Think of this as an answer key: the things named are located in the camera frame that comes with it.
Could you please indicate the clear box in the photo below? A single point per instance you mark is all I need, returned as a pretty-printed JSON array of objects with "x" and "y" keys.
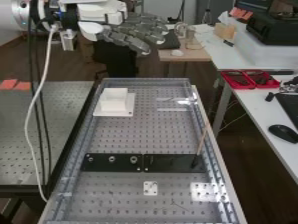
[{"x": 146, "y": 133}]

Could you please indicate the black chair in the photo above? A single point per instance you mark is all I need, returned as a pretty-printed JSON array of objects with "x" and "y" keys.
[{"x": 117, "y": 61}]

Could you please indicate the small black tool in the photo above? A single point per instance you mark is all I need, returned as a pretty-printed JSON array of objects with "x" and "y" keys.
[{"x": 268, "y": 97}]

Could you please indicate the wooden desk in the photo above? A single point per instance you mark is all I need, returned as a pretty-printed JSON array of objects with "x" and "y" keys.
[{"x": 186, "y": 55}]

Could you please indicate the drill bit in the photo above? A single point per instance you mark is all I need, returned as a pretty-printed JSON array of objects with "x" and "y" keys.
[{"x": 179, "y": 205}]

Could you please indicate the black computer mouse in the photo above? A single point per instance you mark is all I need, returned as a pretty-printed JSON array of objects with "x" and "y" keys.
[{"x": 283, "y": 132}]

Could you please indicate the white desk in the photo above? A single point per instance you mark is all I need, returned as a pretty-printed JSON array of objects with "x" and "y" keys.
[
  {"x": 260, "y": 113},
  {"x": 239, "y": 55}
]

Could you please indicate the white computer mouse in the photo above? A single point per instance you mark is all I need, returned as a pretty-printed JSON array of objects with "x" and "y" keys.
[{"x": 176, "y": 52}]

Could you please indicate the black case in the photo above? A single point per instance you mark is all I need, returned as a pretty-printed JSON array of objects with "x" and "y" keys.
[{"x": 274, "y": 28}]

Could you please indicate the thin stick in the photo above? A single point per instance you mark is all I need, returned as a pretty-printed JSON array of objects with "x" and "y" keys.
[{"x": 203, "y": 140}]

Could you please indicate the red tray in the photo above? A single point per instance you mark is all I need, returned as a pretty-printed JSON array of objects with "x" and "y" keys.
[
  {"x": 264, "y": 79},
  {"x": 236, "y": 80}
]

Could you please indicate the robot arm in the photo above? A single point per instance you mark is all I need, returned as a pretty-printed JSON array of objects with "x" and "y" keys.
[{"x": 30, "y": 11}]

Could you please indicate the black plate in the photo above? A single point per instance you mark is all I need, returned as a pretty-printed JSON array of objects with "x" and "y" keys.
[{"x": 114, "y": 163}]

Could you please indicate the small white square board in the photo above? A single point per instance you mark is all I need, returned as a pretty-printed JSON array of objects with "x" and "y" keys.
[{"x": 150, "y": 188}]

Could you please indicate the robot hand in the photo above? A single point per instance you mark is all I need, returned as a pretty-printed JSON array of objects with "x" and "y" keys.
[{"x": 133, "y": 35}]

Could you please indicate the orange block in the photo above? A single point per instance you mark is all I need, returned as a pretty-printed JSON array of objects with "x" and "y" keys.
[
  {"x": 22, "y": 86},
  {"x": 6, "y": 84}
]

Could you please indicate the black keyboard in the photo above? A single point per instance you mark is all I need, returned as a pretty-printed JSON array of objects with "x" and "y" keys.
[{"x": 290, "y": 106}]

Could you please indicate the small white box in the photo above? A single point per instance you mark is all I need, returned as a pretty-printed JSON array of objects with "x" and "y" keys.
[{"x": 114, "y": 100}]

